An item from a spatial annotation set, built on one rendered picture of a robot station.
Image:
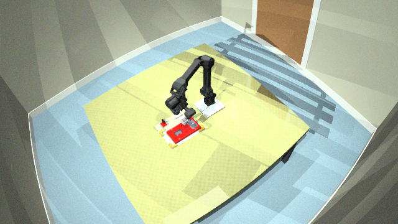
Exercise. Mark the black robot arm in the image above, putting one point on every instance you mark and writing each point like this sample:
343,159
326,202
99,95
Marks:
181,83

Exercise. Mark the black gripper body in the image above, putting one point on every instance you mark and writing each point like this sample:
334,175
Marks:
189,112

